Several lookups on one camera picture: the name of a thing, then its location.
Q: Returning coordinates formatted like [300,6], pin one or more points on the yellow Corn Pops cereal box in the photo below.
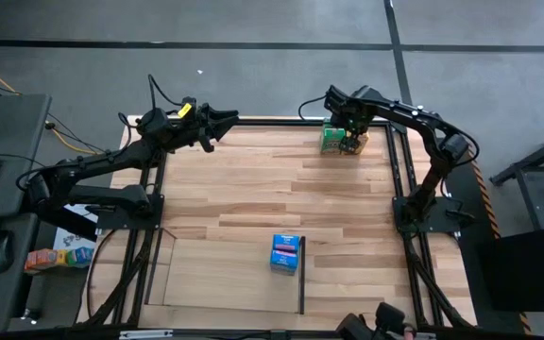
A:
[364,144]

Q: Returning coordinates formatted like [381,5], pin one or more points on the green Apple Jacks cereal box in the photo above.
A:
[332,125]
[331,144]

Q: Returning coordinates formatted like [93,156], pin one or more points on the yellow paper tag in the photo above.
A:
[185,110]

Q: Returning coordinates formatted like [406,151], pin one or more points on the colourful cereal multipack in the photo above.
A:
[59,259]

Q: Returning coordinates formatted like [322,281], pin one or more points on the black metal stand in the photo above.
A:
[536,160]

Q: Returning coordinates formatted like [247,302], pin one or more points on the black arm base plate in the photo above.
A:
[442,222]
[111,222]

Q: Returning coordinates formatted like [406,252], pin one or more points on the person's hand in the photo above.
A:
[410,335]

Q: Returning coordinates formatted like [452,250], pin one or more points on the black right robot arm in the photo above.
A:
[423,118]

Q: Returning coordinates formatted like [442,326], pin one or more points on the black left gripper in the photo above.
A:
[187,127]

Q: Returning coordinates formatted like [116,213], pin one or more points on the white printed sheet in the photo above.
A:
[71,238]

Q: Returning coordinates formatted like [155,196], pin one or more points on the large black panel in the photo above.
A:
[527,269]

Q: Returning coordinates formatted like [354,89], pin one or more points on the grey desk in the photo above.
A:
[7,127]

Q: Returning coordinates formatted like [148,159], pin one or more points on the black mat with hazard stripe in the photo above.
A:
[470,184]

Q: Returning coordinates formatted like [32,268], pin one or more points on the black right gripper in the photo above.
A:
[350,115]

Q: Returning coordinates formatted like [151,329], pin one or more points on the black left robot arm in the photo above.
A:
[102,160]

